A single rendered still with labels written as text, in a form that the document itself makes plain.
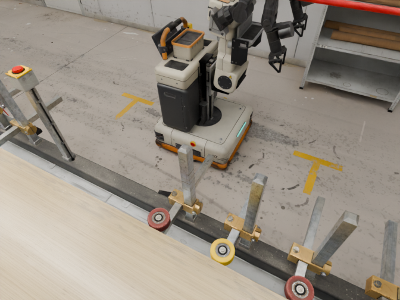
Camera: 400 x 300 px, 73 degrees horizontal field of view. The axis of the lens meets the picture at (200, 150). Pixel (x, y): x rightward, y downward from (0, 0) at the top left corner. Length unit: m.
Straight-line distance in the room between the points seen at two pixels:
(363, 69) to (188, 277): 3.01
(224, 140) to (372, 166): 1.25
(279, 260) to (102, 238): 0.66
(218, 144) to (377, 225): 1.23
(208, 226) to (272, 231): 0.89
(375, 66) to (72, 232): 3.18
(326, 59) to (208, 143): 1.92
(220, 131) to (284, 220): 0.81
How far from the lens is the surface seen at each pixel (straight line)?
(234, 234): 1.06
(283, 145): 2.51
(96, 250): 1.01
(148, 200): 1.29
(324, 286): 1.19
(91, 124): 2.87
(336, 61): 3.49
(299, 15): 1.89
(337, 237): 0.89
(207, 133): 2.13
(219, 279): 0.92
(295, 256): 1.06
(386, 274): 1.14
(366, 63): 3.48
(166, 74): 1.87
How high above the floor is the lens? 1.78
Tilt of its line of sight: 48 degrees down
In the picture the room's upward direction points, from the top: 2 degrees counter-clockwise
